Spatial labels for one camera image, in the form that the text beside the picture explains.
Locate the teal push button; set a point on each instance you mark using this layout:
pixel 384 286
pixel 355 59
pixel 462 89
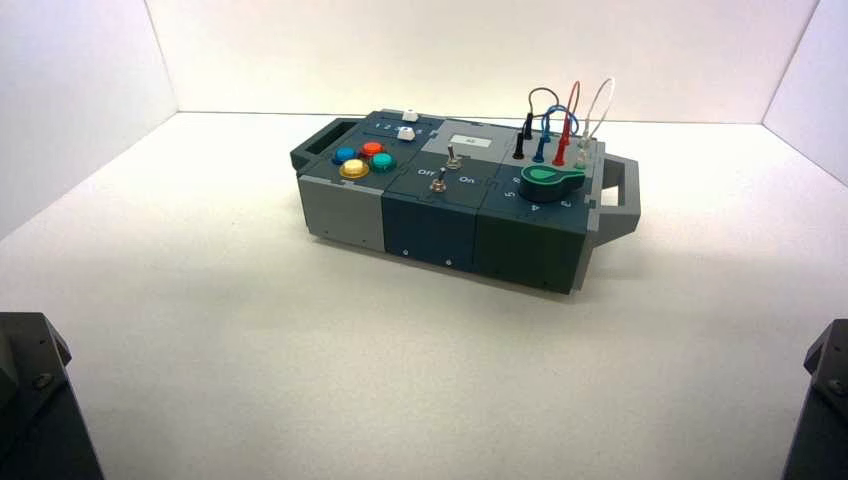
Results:
pixel 382 162

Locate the white slider cap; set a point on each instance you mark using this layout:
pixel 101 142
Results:
pixel 405 134
pixel 410 116

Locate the green rotary knob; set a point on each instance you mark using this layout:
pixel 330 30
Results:
pixel 551 182

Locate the grey and blue control box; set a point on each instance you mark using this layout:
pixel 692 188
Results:
pixel 430 212

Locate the blue push button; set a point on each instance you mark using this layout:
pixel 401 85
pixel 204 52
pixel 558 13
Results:
pixel 344 155

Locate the yellow push button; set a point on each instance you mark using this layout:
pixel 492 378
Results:
pixel 354 169

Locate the metal toggle switch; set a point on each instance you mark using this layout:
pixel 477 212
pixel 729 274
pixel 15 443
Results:
pixel 438 182
pixel 452 158

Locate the white label display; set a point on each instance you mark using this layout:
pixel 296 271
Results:
pixel 470 140

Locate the orange push button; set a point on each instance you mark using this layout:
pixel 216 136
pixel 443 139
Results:
pixel 372 148

